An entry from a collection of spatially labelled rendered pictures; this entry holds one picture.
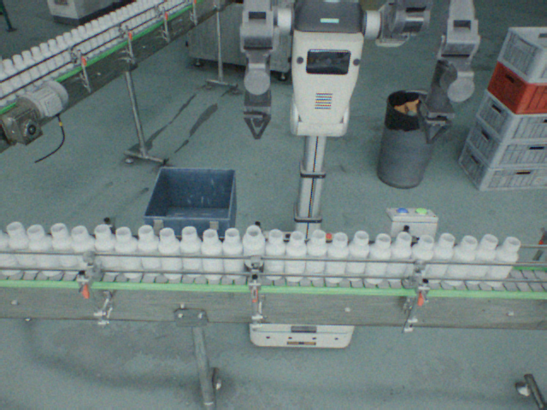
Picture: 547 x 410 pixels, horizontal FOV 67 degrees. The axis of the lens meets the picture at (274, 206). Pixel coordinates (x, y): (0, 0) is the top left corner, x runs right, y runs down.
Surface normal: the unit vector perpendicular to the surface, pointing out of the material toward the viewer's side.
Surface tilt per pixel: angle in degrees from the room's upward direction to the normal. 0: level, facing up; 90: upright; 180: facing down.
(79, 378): 0
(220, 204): 90
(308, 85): 90
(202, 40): 90
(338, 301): 90
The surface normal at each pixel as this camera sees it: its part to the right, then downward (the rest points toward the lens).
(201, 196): 0.00, 0.65
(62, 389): 0.04, -0.76
